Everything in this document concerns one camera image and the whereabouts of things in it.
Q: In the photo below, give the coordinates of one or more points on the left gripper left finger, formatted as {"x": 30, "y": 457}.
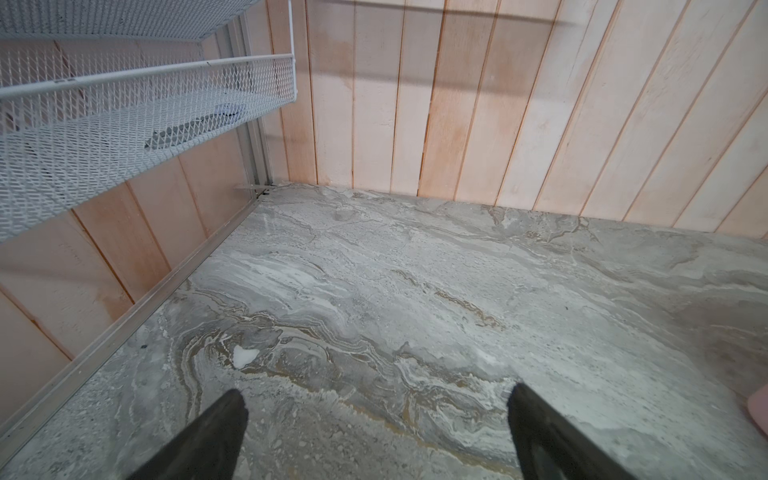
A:
{"x": 207, "y": 448}

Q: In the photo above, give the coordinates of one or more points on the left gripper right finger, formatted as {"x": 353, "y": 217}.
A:
{"x": 548, "y": 446}

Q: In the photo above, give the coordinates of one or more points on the pink plastic tool box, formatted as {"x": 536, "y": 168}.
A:
{"x": 757, "y": 406}

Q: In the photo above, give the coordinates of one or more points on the white wire mesh shelf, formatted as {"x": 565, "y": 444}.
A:
{"x": 95, "y": 93}

